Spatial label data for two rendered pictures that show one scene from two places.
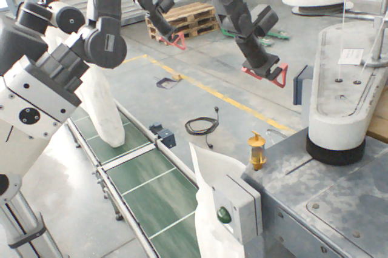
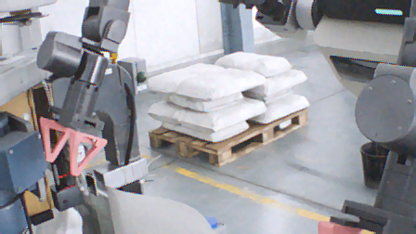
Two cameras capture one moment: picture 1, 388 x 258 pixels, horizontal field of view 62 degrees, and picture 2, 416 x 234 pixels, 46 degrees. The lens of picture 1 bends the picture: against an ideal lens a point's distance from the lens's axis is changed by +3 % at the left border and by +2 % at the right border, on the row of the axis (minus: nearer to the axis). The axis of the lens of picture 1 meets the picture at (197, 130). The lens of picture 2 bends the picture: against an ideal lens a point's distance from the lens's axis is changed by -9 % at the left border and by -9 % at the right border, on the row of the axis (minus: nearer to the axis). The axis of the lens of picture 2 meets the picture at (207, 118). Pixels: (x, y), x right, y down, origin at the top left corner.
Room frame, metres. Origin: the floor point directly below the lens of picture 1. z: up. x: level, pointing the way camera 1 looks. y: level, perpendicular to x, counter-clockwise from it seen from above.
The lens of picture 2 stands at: (1.77, -0.22, 1.59)
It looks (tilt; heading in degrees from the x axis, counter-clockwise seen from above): 18 degrees down; 165
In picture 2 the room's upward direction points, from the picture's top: 5 degrees counter-clockwise
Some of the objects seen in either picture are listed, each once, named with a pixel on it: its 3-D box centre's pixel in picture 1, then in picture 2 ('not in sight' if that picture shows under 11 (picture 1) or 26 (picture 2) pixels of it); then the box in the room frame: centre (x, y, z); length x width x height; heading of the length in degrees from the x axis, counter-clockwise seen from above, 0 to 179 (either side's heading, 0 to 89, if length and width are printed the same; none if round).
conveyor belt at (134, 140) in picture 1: (90, 109); not in sight; (2.93, 1.04, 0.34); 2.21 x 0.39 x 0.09; 27
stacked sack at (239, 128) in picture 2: not in sight; (203, 123); (-2.32, 0.84, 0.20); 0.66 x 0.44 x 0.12; 27
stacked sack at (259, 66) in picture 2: not in sight; (252, 64); (-2.67, 1.42, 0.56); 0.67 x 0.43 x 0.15; 27
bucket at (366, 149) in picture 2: not in sight; (379, 165); (-1.01, 1.72, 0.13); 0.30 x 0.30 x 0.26
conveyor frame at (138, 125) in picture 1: (90, 109); not in sight; (2.91, 1.03, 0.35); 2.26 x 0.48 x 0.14; 27
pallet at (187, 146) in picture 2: not in sight; (231, 126); (-2.50, 1.13, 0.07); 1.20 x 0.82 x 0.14; 119
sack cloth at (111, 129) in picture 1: (97, 95); not in sight; (2.28, 0.71, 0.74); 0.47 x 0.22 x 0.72; 25
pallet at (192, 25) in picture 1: (183, 22); not in sight; (6.48, -0.09, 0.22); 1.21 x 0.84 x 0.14; 117
